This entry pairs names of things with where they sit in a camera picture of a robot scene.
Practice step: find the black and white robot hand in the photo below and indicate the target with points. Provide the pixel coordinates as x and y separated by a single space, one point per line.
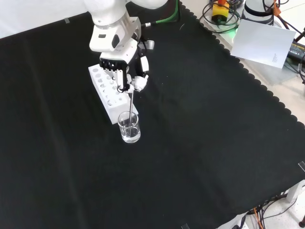
104 43

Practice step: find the clear glass rod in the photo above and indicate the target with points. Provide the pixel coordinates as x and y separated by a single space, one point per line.
131 105

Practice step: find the white test tube rack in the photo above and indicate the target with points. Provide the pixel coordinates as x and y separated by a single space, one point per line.
112 114

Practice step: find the clear glass beaker with water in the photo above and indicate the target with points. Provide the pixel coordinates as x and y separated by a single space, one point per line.
129 137

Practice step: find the clear tape tab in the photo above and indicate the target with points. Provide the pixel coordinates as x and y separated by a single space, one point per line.
301 166
185 226
67 21

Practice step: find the yellow stop button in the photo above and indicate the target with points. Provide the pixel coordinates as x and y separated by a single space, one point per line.
220 10

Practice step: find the black bench cloth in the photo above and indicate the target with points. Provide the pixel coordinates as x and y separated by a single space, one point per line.
190 143

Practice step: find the pale board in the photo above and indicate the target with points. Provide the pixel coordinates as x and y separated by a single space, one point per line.
262 40

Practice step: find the black power adapter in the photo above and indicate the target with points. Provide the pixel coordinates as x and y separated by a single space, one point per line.
297 51

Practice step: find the white table leg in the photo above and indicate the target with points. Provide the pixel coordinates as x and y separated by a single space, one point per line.
294 192

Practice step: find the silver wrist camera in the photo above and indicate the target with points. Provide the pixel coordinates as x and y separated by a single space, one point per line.
150 44

